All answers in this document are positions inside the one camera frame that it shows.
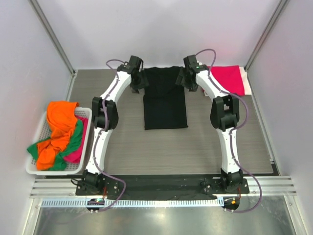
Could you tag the white slotted cable duct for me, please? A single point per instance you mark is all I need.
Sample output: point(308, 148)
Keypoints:
point(100, 203)

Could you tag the right aluminium frame post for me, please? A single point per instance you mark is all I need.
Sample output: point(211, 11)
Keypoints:
point(282, 4)

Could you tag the white plastic laundry basket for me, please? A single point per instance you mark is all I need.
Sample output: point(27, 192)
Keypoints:
point(43, 131)

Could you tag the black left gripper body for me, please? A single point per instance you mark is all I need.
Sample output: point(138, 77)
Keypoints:
point(140, 83)

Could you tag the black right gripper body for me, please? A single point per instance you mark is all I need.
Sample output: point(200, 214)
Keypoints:
point(185, 82)

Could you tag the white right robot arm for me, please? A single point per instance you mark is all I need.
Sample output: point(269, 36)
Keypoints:
point(224, 116)

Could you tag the orange t-shirt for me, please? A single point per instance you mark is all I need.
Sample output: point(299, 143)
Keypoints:
point(60, 116)

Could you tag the aluminium frame post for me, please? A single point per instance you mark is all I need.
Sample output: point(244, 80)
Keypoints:
point(282, 4)
point(49, 30)

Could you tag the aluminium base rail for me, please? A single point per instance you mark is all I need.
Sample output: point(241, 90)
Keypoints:
point(265, 185)

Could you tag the folded pink t-shirt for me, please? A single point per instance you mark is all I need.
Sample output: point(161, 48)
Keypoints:
point(230, 77)

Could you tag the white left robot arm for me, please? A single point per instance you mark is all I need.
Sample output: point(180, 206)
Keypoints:
point(105, 119)

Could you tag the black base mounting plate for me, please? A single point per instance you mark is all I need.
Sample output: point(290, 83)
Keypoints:
point(154, 186)

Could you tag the black t-shirt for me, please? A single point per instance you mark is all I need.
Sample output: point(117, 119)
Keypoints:
point(164, 100)

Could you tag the folded white t-shirt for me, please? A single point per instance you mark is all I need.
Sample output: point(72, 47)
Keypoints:
point(247, 82)

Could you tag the pink t-shirt in basket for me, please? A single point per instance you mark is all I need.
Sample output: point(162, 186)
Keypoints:
point(75, 147)

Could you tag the left aluminium frame post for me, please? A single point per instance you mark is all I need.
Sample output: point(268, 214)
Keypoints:
point(49, 30)

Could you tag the green t-shirt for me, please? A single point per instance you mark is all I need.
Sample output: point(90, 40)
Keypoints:
point(47, 158)

